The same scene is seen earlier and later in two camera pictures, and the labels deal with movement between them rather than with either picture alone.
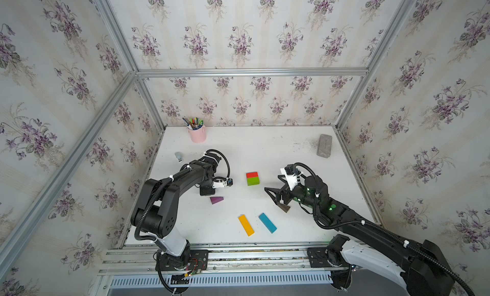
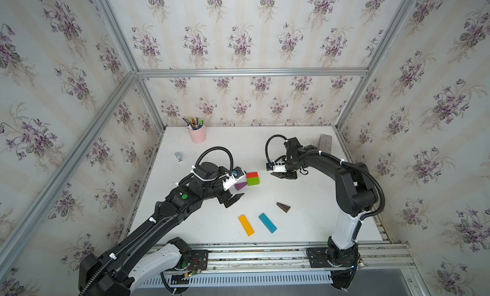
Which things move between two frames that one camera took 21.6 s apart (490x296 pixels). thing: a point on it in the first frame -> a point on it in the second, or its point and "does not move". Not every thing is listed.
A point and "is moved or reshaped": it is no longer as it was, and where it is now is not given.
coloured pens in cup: (193, 124) does not move
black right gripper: (278, 193) -> (293, 176)
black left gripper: (205, 192) -> (226, 195)
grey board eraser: (324, 147) does not move
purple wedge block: (214, 199) is moved or reshaped
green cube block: (253, 181) does not move
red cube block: (254, 174) does not move
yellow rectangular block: (245, 225) does not move
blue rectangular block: (271, 227) does not move
